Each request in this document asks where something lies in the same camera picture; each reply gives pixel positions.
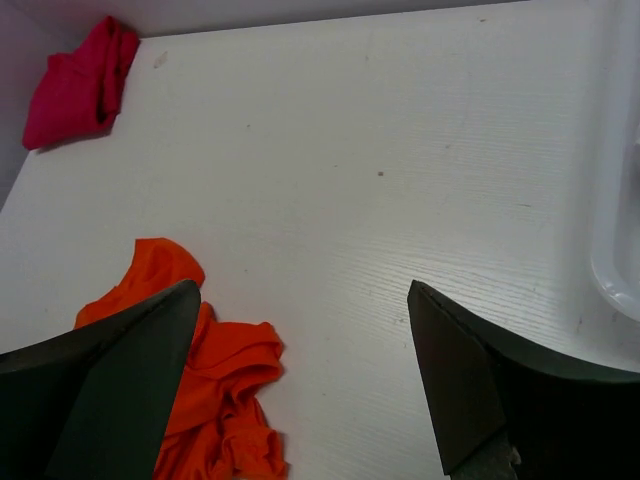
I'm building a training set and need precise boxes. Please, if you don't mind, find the folded red t shirt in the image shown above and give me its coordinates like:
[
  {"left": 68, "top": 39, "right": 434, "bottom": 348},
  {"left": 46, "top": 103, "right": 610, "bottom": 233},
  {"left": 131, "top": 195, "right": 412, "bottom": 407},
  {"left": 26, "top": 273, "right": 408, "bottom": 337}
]
[{"left": 22, "top": 16, "right": 140, "bottom": 151}]

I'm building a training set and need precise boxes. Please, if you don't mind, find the orange t shirt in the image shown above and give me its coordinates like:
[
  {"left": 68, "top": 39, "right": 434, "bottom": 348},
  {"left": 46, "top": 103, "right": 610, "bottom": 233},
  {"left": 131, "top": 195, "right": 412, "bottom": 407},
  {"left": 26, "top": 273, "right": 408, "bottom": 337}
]
[{"left": 75, "top": 238, "right": 288, "bottom": 479}]

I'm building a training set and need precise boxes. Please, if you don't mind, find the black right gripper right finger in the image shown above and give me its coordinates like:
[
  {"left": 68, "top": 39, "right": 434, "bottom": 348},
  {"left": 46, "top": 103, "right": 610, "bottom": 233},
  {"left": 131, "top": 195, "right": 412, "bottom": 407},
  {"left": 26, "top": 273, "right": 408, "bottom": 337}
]
[{"left": 407, "top": 281, "right": 639, "bottom": 479}]

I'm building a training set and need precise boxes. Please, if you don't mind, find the white plastic basket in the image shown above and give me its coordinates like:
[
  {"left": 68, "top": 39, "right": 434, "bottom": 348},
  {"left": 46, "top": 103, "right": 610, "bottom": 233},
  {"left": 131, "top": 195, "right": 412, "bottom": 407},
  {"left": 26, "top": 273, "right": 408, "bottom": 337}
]
[{"left": 590, "top": 1, "right": 639, "bottom": 321}]

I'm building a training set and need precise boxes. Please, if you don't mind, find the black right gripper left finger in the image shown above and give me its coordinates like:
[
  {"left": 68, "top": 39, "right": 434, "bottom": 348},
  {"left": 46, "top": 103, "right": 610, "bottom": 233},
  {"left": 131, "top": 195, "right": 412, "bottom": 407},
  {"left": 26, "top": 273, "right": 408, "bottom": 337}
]
[{"left": 1, "top": 280, "right": 201, "bottom": 479}]

